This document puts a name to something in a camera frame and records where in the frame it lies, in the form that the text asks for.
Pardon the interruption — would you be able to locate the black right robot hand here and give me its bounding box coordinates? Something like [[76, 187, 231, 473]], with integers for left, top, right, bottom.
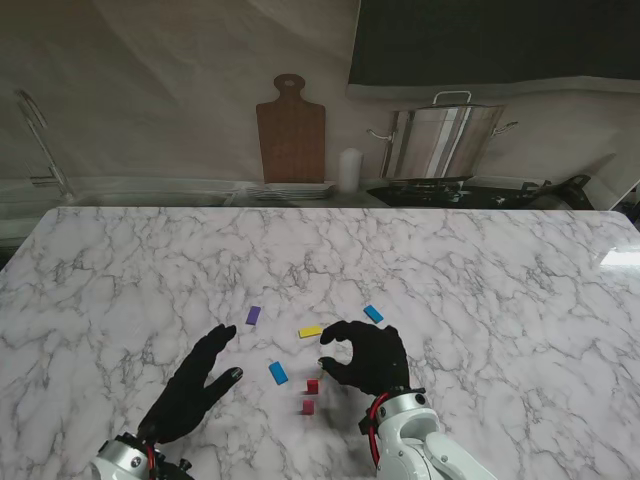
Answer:
[[318, 320, 412, 399]]

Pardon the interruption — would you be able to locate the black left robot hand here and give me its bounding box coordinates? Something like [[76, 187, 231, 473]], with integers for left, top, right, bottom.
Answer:
[[137, 323, 245, 444]]

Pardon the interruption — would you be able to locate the black gas stove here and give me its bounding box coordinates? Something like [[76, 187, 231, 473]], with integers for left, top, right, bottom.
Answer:
[[367, 177, 531, 210]]

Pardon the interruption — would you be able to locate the stack of white plates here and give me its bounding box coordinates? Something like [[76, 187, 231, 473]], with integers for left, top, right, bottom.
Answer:
[[247, 182, 337, 201]]

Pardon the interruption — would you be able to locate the white candle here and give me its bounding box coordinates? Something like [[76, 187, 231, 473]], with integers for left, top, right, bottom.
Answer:
[[338, 147, 364, 194]]

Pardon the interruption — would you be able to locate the steel sink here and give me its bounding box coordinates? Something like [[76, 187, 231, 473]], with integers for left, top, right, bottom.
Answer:
[[69, 192, 236, 207]]

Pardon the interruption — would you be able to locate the large steel stock pot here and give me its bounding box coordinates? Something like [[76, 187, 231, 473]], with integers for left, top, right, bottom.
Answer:
[[367, 90, 520, 180]]

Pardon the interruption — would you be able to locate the brown wooden cutting board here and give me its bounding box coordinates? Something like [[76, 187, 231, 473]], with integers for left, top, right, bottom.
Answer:
[[255, 73, 327, 185]]

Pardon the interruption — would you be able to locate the black pan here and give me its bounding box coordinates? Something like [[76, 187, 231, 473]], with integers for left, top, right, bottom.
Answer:
[[522, 174, 594, 210]]

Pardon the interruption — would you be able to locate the chrome faucet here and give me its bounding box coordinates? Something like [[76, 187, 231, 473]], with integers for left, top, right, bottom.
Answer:
[[17, 89, 76, 201]]

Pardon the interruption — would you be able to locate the dark range hood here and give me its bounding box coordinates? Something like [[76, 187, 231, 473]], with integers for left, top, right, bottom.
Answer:
[[346, 0, 640, 100]]

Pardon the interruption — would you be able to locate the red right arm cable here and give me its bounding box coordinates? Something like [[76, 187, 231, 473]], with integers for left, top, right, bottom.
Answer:
[[367, 392, 391, 451]]

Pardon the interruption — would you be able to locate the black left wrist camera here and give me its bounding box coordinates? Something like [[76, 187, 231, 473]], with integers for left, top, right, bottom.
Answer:
[[154, 458, 194, 480]]

